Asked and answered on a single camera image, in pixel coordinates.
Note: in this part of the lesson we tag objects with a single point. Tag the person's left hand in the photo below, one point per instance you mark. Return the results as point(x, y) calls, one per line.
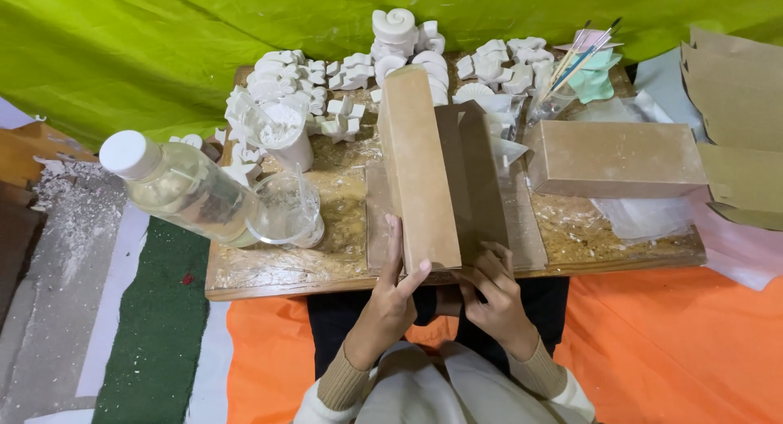
point(386, 314)

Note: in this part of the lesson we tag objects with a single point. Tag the person's right hand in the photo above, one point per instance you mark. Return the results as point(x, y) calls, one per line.
point(498, 308)

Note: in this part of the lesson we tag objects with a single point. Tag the person's right fingers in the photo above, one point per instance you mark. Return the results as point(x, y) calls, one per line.
point(489, 271)

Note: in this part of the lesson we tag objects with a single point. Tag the brown cardboard box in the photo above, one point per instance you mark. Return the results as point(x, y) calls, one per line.
point(422, 167)
point(612, 158)

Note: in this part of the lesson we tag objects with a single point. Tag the person's white garment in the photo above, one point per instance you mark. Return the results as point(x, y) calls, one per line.
point(440, 387)

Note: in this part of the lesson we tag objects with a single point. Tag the low wooden table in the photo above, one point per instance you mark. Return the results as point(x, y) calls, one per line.
point(342, 228)

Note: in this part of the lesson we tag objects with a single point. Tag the person's black trousers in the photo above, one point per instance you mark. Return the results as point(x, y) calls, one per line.
point(342, 317)

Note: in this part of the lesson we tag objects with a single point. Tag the closed brown cardboard box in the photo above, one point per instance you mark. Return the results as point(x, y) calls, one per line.
point(612, 158)

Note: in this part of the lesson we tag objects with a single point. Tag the clear plastic bags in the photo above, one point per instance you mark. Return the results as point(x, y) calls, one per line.
point(648, 216)

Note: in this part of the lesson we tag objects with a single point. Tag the glass jar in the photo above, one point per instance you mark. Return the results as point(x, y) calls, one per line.
point(550, 103)

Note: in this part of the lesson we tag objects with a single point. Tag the orange sheet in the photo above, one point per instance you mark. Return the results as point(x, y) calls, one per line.
point(660, 350)

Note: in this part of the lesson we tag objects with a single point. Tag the clear plastic sheet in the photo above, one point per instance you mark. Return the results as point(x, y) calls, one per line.
point(618, 109)

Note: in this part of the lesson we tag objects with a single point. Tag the clear plastic measuring cup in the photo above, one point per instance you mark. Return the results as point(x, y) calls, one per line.
point(287, 210)

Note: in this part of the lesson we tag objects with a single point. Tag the light wooden paint brush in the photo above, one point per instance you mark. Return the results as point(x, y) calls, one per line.
point(581, 62)
point(569, 54)

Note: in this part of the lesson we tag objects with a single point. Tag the white cup of plaster powder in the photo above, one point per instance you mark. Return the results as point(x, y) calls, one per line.
point(287, 136)

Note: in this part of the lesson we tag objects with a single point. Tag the pile of white plaster casts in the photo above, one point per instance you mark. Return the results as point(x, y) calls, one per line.
point(342, 75)

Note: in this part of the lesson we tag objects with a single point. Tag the pink paper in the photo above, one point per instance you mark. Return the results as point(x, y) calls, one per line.
point(581, 40)

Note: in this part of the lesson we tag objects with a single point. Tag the white plastic spoon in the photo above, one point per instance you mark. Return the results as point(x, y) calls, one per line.
point(254, 109)

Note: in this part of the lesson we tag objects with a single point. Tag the stack of flat cardboard boxes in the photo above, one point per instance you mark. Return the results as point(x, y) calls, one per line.
point(740, 124)

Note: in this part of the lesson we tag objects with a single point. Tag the clear bottle with white cap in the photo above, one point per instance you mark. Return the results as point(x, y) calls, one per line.
point(183, 188)

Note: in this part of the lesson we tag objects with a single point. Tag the dark green mat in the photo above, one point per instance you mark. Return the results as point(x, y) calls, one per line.
point(153, 326)

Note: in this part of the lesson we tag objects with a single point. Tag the lime green tarp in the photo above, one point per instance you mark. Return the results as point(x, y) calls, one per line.
point(153, 45)

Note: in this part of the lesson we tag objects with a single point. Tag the white plaster debris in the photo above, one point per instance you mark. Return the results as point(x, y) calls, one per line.
point(76, 204)

